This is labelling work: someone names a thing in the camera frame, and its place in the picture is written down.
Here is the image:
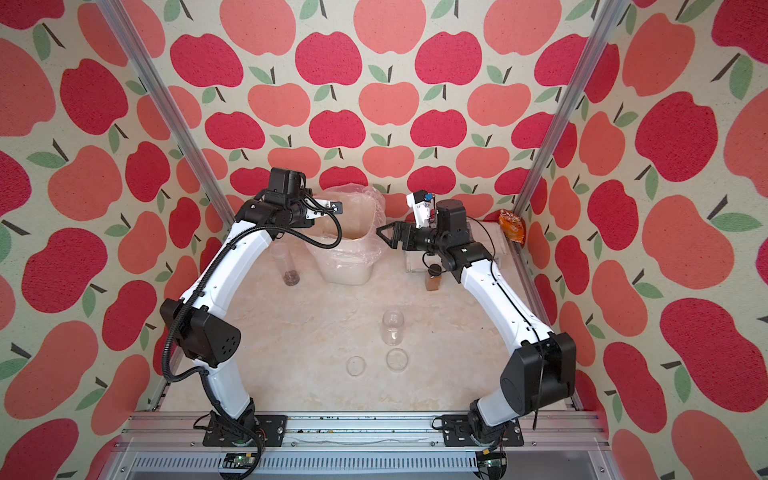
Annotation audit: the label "brown bottle black cap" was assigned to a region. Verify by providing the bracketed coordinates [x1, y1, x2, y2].
[425, 265, 442, 292]

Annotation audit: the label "right aluminium frame post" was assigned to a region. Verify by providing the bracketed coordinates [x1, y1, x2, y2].
[513, 0, 630, 215]

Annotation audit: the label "left aluminium frame post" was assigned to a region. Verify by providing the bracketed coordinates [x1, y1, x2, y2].
[96, 0, 234, 230]

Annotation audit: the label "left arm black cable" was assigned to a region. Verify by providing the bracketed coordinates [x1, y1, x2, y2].
[160, 189, 344, 480]

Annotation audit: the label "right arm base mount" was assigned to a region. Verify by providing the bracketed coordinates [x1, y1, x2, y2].
[431, 412, 524, 449]

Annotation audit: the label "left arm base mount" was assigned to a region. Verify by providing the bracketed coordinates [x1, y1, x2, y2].
[195, 412, 288, 448]

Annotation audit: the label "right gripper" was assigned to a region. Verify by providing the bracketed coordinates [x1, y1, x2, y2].
[379, 222, 446, 259]

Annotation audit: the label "folded printed tote bag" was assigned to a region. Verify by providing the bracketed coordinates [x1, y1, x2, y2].
[404, 220, 513, 273]

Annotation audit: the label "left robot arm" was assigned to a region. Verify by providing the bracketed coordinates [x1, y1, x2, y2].
[160, 168, 343, 443]

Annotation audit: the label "aluminium frame post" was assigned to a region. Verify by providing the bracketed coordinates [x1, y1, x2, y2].
[96, 0, 234, 230]
[513, 0, 630, 215]

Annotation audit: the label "orange snack packet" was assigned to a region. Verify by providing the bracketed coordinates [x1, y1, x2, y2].
[498, 209, 527, 246]

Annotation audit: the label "white trash bin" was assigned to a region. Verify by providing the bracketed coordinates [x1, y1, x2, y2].
[305, 191, 385, 287]

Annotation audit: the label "clear tea jar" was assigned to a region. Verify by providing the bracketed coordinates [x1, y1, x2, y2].
[270, 242, 300, 287]
[381, 309, 405, 346]

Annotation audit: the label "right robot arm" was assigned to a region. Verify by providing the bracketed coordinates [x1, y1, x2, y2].
[376, 191, 577, 445]

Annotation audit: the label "clear jar lid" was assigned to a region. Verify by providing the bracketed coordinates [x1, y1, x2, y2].
[345, 356, 367, 378]
[385, 348, 409, 373]

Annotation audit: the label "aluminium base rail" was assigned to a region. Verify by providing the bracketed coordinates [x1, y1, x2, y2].
[95, 410, 622, 479]

